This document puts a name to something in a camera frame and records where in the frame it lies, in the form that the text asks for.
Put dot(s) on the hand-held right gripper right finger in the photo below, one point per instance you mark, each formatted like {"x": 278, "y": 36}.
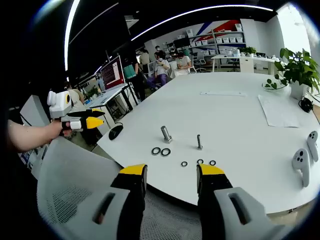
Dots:
{"x": 215, "y": 180}

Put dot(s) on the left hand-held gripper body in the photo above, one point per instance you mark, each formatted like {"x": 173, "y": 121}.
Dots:
{"x": 57, "y": 106}

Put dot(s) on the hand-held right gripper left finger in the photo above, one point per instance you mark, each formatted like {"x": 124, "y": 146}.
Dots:
{"x": 125, "y": 180}

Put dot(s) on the small steel washer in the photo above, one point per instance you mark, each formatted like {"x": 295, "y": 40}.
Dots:
{"x": 182, "y": 164}
{"x": 210, "y": 163}
{"x": 198, "y": 161}

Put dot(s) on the large steel washer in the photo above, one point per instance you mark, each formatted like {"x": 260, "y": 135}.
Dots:
{"x": 162, "y": 152}
{"x": 152, "y": 151}

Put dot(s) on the thin threaded steel stud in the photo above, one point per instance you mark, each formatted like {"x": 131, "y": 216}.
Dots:
{"x": 198, "y": 141}

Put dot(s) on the thick threaded steel stud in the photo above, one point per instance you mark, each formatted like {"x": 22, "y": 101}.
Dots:
{"x": 165, "y": 132}

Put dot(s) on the person's left hand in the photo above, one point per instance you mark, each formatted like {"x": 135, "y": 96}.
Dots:
{"x": 55, "y": 130}

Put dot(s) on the small green desk plant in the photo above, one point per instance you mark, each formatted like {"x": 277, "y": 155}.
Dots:
{"x": 93, "y": 92}

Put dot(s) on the grey partition panel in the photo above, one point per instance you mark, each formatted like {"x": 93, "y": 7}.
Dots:
{"x": 32, "y": 112}

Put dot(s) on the white desk with black legs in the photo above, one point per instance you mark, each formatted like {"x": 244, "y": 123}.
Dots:
{"x": 107, "y": 96}

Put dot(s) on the black computer mouse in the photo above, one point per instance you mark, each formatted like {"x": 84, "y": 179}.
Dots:
{"x": 115, "y": 132}

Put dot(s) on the white mesh office chair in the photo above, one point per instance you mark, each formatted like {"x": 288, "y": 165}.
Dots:
{"x": 75, "y": 170}

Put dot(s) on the monitor with red screen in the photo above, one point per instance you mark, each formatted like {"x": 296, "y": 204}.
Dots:
{"x": 112, "y": 73}

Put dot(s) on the ceiling light strip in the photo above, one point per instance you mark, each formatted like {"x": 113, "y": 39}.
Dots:
{"x": 67, "y": 37}
{"x": 225, "y": 7}

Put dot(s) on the white table cover plate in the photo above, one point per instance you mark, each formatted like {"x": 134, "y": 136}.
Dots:
{"x": 222, "y": 93}

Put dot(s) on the white paper sheet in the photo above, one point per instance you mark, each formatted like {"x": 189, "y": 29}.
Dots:
{"x": 277, "y": 112}

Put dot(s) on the black headset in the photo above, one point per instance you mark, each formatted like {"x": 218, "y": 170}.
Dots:
{"x": 305, "y": 104}

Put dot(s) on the white cabinet desk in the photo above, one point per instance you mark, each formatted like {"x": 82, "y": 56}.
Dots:
{"x": 246, "y": 62}

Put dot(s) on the white swivel chair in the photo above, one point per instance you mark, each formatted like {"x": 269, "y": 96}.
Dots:
{"x": 200, "y": 58}

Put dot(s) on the small bushy potted plant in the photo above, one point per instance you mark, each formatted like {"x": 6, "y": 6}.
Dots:
{"x": 247, "y": 50}

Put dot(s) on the shelf of white storage bins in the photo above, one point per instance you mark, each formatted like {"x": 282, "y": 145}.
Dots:
{"x": 225, "y": 40}

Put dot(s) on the large green potted plant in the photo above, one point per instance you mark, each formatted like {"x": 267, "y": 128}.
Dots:
{"x": 297, "y": 66}

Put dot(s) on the black wall screen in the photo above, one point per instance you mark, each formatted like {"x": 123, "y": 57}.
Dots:
{"x": 181, "y": 43}

